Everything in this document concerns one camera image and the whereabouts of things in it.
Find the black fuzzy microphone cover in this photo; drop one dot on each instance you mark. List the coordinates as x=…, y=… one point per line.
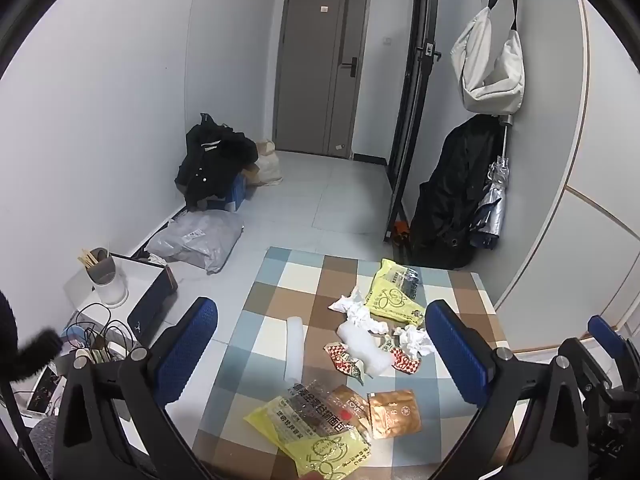
x=30, y=355

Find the dark clear packet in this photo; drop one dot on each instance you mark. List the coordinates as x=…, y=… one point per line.
x=409, y=282

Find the orange and black tool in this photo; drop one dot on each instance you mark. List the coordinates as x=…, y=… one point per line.
x=401, y=230

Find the black clothes pile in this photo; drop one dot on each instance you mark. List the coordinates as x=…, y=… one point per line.
x=210, y=160

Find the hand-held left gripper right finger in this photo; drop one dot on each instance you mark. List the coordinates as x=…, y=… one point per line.
x=457, y=355

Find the clear printed packet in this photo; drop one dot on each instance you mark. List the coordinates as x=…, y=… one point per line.
x=312, y=405

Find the cream tote bag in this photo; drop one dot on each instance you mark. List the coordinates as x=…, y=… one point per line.
x=270, y=167

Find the yellow snack packet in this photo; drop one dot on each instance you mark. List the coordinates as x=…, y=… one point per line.
x=390, y=300
x=320, y=452

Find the red checked wrapper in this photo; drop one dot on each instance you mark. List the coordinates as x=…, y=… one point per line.
x=404, y=360
x=342, y=357

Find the grey plastic parcel bag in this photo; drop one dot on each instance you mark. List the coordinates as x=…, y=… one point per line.
x=195, y=237

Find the white plastic wrap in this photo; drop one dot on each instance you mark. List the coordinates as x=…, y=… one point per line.
x=362, y=350

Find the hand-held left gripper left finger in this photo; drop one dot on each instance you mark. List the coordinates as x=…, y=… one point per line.
x=185, y=350

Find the white wardrobe with wood trim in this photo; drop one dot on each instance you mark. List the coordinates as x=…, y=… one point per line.
x=575, y=185

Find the blue box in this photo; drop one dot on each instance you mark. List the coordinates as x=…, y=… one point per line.
x=232, y=195

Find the checked tablecloth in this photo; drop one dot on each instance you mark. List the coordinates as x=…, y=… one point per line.
x=300, y=300

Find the bundle of wooden chopsticks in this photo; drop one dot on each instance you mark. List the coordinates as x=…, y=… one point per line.
x=87, y=259

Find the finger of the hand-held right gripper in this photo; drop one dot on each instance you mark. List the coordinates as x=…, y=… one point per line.
x=605, y=334

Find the black hanging jacket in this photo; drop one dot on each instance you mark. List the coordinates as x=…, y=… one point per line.
x=450, y=195

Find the grey door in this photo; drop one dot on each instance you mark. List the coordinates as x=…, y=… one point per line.
x=315, y=75

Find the white shoulder bag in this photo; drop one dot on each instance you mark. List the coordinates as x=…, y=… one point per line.
x=492, y=80

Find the black framed glass door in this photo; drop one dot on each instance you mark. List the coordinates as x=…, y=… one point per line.
x=415, y=110

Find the white chopstick holder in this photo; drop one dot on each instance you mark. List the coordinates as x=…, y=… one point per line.
x=110, y=282

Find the brown cardboard box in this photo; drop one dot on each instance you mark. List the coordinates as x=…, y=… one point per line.
x=251, y=172

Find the silver folded umbrella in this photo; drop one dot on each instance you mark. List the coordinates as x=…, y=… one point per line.
x=492, y=205

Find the white tissue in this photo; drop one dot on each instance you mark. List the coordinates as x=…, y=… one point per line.
x=347, y=301
x=365, y=320
x=415, y=340

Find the brown snack packet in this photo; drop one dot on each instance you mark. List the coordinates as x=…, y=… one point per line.
x=352, y=402
x=395, y=412

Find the white foam tube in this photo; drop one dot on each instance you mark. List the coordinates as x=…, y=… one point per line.
x=294, y=347

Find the navy and white box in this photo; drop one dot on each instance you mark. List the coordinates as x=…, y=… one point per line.
x=150, y=295

